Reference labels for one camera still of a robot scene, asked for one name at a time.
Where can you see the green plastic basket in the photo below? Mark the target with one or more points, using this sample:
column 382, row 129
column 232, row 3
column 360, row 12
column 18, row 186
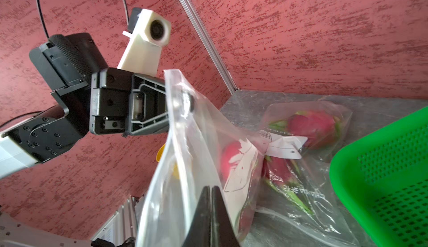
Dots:
column 382, row 180

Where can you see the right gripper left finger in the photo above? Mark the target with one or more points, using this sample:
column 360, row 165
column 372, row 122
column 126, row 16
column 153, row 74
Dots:
column 199, row 234

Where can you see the clear zip-top bag rear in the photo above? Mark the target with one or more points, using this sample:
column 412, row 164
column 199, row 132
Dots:
column 327, row 225

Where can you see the left corner aluminium profile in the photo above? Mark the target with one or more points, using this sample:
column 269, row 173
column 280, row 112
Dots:
column 209, row 45

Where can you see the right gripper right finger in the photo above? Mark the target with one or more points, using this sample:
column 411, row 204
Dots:
column 222, row 232

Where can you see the white paper card front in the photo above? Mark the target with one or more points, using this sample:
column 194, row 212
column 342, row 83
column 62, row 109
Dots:
column 237, row 163

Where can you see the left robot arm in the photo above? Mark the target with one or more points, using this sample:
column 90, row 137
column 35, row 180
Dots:
column 90, row 98

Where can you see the bag dragon fruit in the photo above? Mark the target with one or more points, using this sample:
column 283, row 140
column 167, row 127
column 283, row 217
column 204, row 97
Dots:
column 320, row 128
column 283, row 176

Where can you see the clear zip-top bag front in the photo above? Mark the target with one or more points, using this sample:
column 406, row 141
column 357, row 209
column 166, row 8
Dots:
column 196, row 143

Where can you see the yellow cup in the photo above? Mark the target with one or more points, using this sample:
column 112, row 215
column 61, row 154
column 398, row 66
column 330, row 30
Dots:
column 170, row 164

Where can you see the white paper card rear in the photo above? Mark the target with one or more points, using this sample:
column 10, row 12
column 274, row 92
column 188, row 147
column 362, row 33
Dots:
column 284, row 147

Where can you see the aluminium rail frame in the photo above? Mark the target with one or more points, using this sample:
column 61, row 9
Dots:
column 120, row 230

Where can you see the rear bag lower dragon fruit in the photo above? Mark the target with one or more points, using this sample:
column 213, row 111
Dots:
column 283, row 176

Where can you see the rear bag upper dragon fruit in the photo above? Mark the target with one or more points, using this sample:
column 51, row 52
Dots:
column 320, row 128

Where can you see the white paper card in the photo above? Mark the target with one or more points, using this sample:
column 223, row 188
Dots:
column 237, row 163
column 284, row 147

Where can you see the clear zip-top bag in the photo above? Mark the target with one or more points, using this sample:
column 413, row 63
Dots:
column 196, row 143
column 327, row 225

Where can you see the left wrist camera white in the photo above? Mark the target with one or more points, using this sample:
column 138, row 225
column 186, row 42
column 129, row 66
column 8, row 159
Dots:
column 148, row 34

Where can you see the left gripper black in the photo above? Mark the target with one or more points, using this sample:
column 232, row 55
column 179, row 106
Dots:
column 131, row 104

